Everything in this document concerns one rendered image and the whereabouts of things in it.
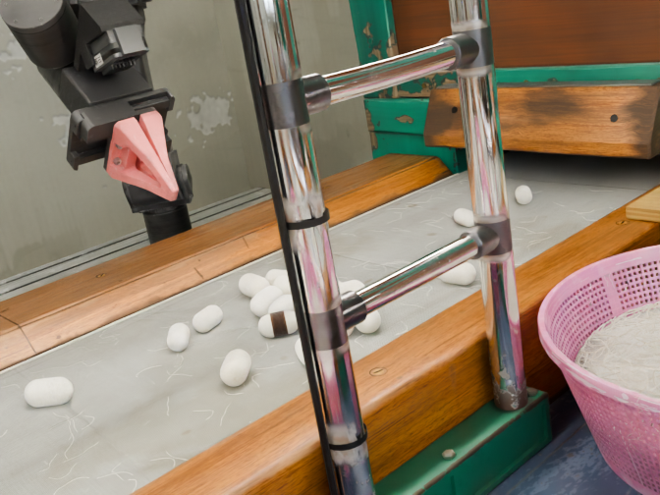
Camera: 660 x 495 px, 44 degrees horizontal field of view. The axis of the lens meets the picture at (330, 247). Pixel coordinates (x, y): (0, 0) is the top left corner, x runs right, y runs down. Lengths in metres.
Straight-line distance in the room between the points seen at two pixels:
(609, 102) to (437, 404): 0.44
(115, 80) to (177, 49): 2.23
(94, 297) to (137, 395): 0.19
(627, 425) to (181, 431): 0.29
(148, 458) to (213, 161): 2.59
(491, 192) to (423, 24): 0.60
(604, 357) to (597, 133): 0.35
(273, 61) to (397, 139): 0.77
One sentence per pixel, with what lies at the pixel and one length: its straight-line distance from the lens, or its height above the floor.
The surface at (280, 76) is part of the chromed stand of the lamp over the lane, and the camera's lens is 0.39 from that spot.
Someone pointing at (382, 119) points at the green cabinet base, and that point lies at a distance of 1.16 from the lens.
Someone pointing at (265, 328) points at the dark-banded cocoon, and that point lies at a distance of 0.67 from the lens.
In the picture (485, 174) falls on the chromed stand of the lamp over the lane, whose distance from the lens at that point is 0.51.
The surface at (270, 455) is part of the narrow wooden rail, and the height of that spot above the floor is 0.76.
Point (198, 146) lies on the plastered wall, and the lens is 3.06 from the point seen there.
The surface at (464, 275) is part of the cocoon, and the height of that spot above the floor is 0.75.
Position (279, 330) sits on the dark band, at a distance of 0.67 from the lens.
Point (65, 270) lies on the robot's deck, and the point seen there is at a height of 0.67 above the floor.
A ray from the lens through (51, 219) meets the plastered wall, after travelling 2.82.
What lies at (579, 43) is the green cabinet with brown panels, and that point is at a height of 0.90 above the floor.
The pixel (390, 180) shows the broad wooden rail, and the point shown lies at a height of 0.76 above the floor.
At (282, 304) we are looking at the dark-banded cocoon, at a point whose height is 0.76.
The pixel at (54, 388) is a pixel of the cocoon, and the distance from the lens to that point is 0.65.
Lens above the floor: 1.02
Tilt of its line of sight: 18 degrees down
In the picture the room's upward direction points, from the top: 10 degrees counter-clockwise
